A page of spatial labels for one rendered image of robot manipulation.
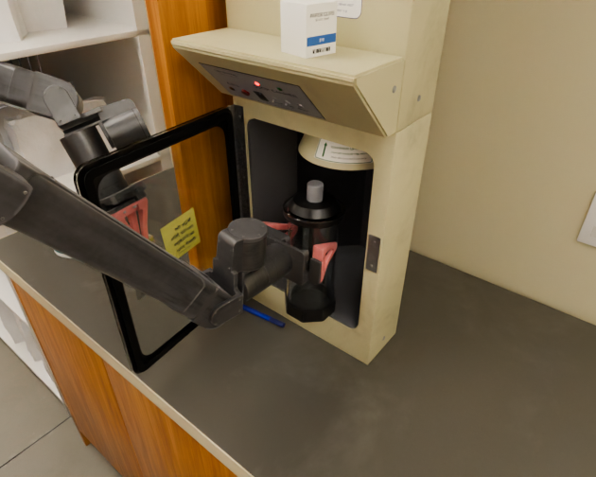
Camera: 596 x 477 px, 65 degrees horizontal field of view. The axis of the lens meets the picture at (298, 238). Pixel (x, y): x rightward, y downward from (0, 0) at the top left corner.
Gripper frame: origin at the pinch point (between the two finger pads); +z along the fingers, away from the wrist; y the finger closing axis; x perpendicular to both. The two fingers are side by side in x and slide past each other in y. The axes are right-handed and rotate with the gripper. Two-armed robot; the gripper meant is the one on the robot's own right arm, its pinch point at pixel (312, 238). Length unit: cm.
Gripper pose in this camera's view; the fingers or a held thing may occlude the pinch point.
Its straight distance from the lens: 83.7
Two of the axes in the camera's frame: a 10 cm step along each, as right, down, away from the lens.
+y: -7.8, -3.5, 5.2
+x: -0.4, 8.5, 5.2
